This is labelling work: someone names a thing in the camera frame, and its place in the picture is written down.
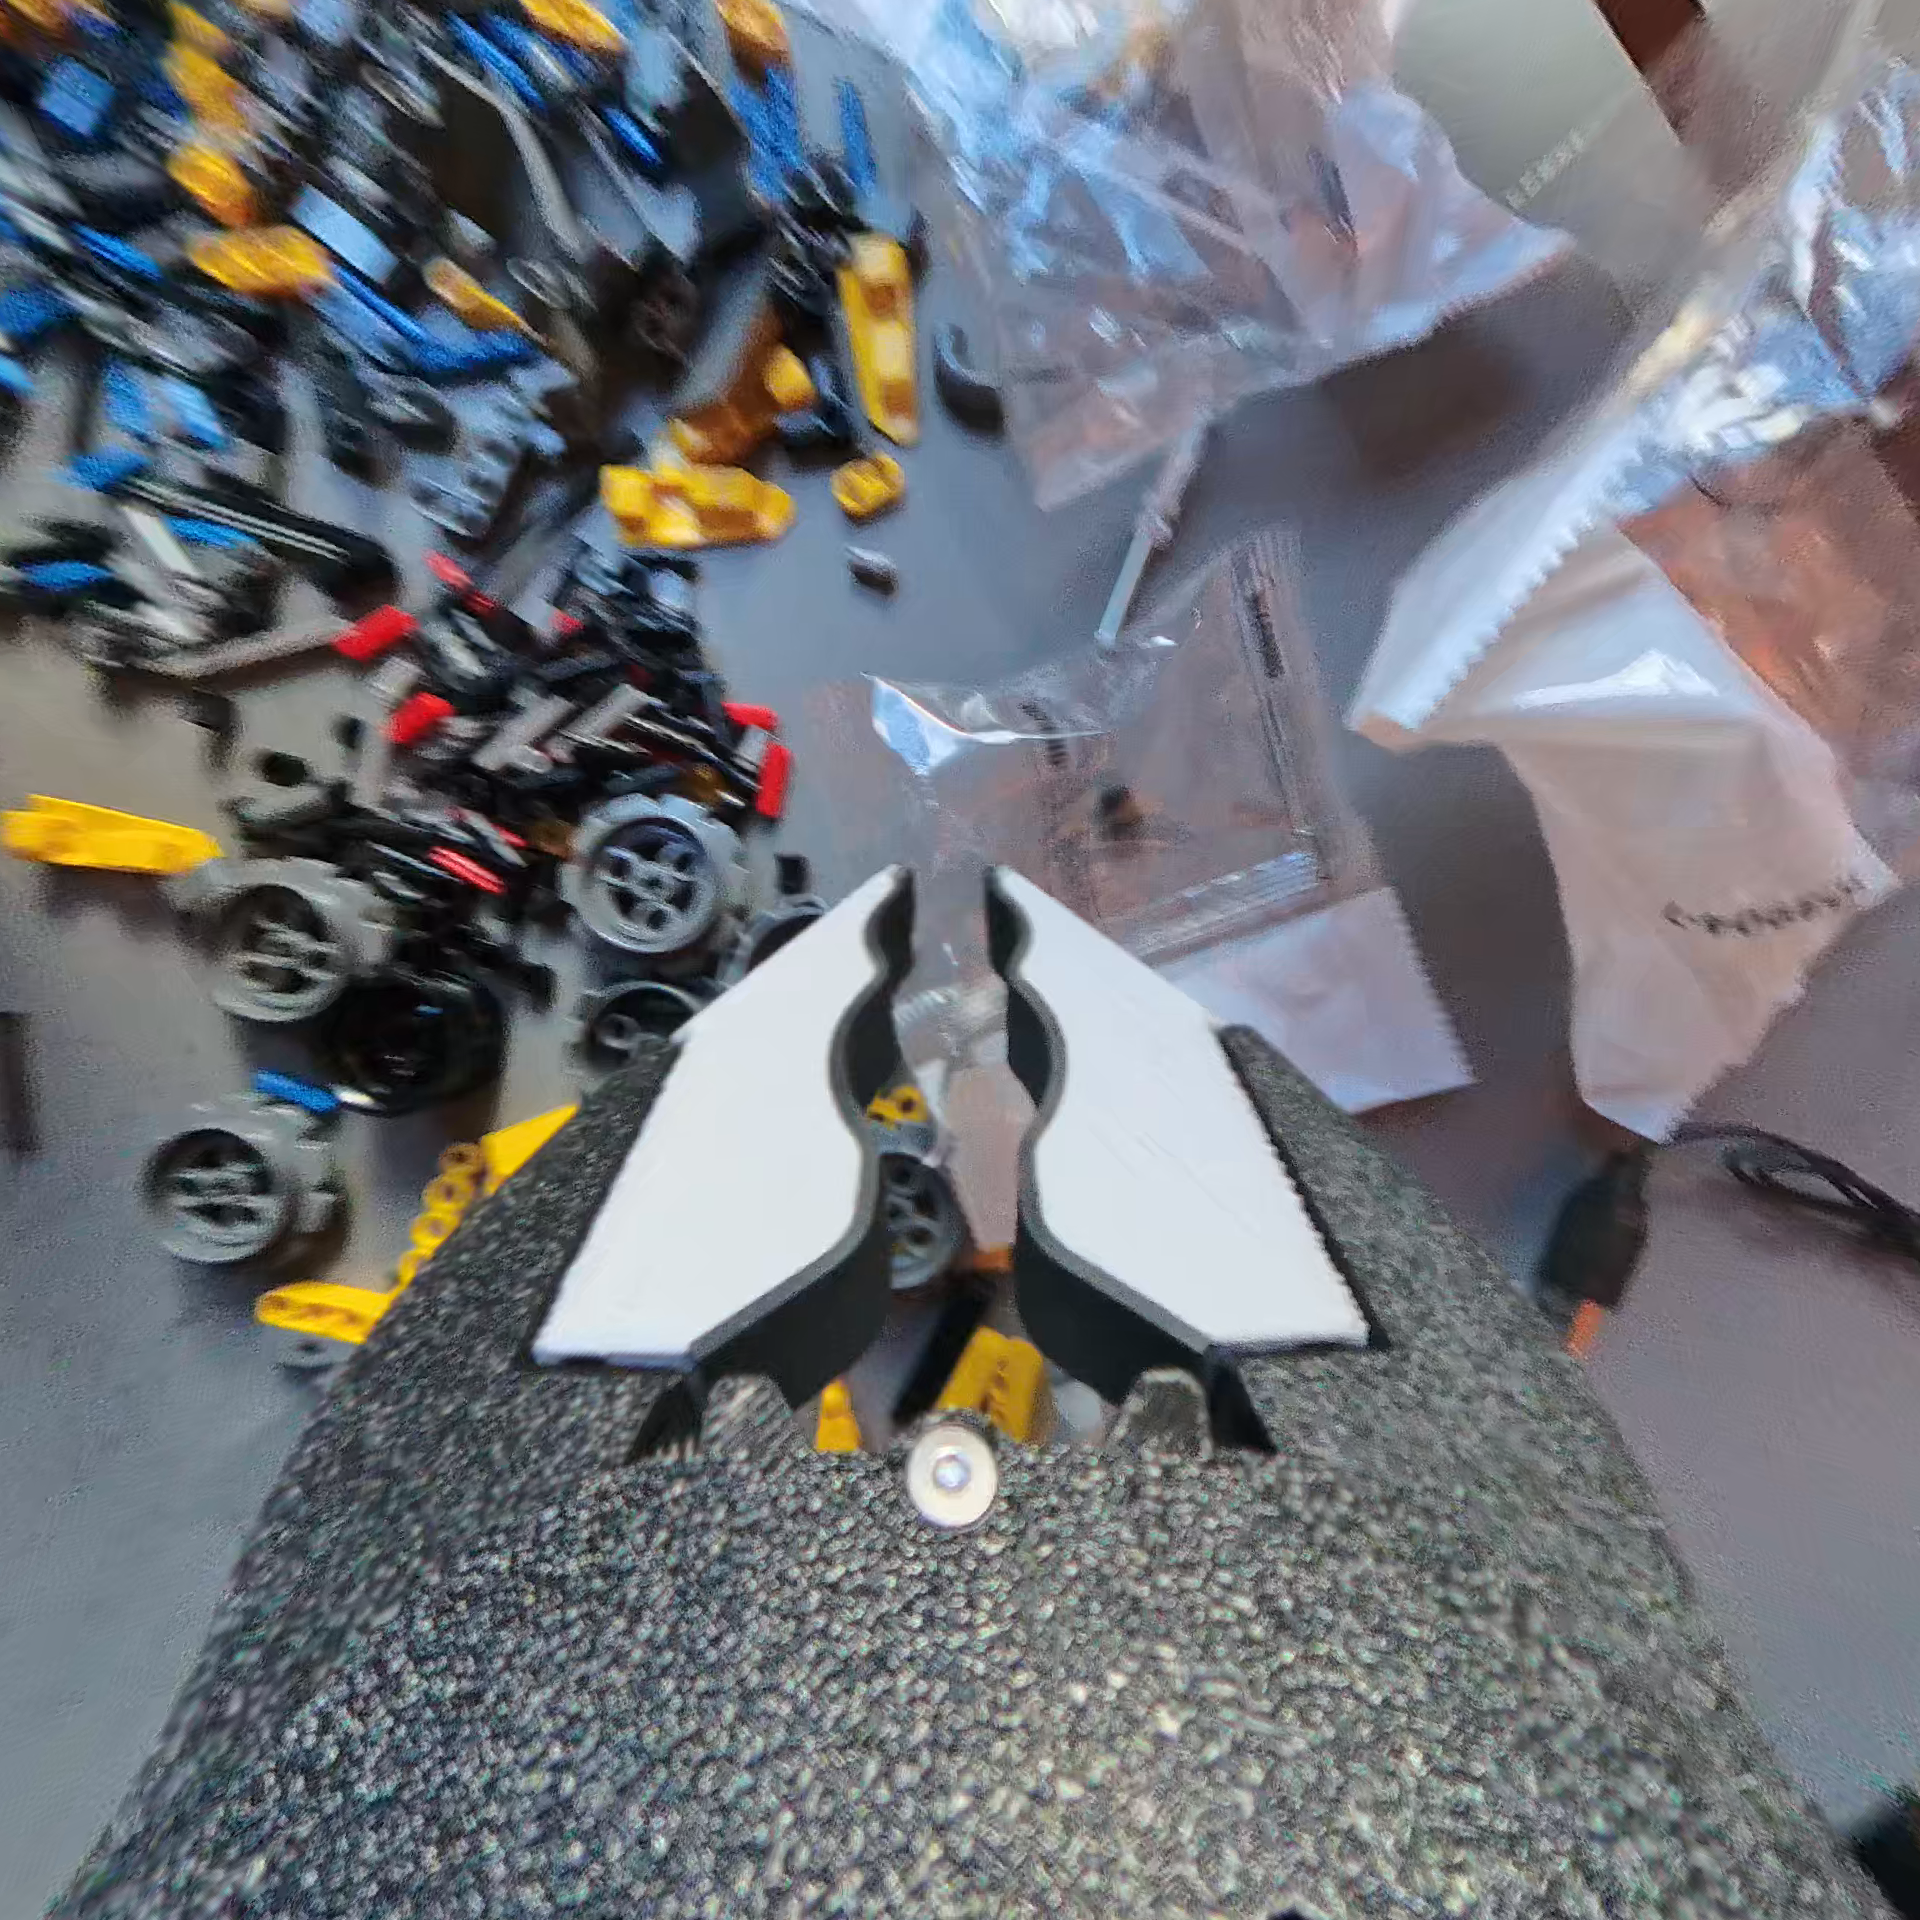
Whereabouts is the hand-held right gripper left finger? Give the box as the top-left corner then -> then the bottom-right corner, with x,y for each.
528,864 -> 921,1408

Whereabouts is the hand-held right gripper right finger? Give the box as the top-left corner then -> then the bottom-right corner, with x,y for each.
984,864 -> 1375,1403

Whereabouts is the pile of small building pieces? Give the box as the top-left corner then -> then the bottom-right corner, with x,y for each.
0,0 -> 1051,1442

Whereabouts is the yellow beams and wheels pile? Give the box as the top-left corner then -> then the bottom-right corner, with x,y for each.
143,796 -> 977,1292

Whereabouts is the crumpled empty clear bag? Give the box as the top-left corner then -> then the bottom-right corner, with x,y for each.
1352,60 -> 1920,1144

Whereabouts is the small screwdriver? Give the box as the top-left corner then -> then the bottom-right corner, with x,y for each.
1092,427 -> 1209,650

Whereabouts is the small empty clear bag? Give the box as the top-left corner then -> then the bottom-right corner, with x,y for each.
900,0 -> 1577,512

